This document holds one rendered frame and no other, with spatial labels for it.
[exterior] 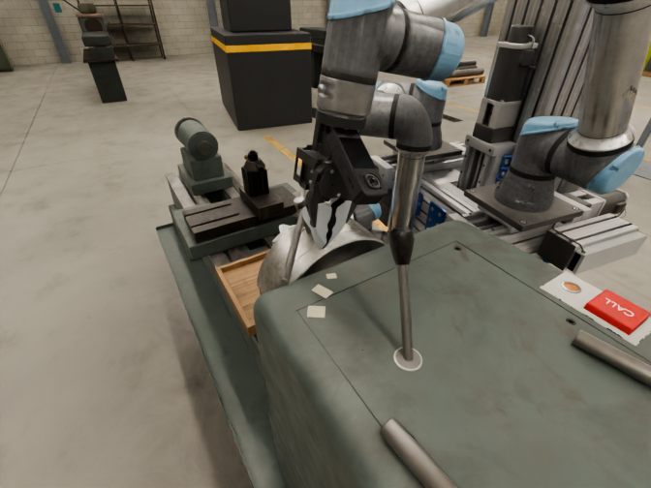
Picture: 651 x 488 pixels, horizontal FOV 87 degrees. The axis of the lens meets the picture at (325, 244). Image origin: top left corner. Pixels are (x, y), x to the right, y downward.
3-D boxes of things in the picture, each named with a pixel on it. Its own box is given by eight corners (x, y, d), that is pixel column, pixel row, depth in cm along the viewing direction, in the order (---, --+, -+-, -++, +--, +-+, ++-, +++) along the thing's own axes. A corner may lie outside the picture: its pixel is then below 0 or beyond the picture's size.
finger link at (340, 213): (323, 232, 62) (331, 184, 57) (341, 249, 58) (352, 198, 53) (308, 234, 60) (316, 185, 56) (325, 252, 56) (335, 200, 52)
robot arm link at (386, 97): (412, 114, 136) (391, 143, 90) (374, 111, 139) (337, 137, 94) (417, 81, 130) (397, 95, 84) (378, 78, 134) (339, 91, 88)
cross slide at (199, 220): (302, 211, 139) (302, 201, 137) (196, 243, 121) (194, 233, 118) (283, 194, 152) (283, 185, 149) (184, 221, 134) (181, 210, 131)
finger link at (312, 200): (325, 221, 55) (335, 169, 51) (331, 226, 54) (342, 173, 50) (300, 224, 52) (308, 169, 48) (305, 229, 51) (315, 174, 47)
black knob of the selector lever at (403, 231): (419, 263, 44) (425, 232, 41) (400, 272, 42) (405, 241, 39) (398, 248, 46) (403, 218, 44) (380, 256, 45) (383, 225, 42)
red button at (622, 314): (644, 321, 50) (652, 312, 49) (625, 339, 47) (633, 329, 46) (600, 296, 54) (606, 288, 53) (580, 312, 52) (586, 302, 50)
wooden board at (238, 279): (355, 290, 110) (355, 281, 108) (249, 337, 95) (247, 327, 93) (309, 244, 131) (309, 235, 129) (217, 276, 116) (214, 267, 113)
